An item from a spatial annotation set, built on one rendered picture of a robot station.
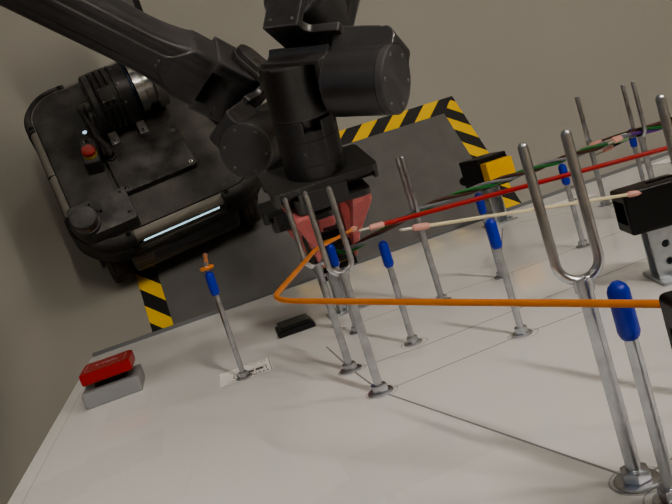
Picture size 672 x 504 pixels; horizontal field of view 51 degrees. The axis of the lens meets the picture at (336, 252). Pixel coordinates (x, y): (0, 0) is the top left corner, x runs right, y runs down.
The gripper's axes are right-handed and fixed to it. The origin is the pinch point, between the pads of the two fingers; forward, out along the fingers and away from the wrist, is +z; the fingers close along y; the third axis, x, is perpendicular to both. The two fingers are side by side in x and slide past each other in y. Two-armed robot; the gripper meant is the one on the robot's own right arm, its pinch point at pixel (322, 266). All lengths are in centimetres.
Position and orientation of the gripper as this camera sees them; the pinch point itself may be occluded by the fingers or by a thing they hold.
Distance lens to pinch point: 85.0
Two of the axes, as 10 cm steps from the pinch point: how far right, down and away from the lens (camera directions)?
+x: -2.1, -2.5, 9.5
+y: 9.4, -3.3, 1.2
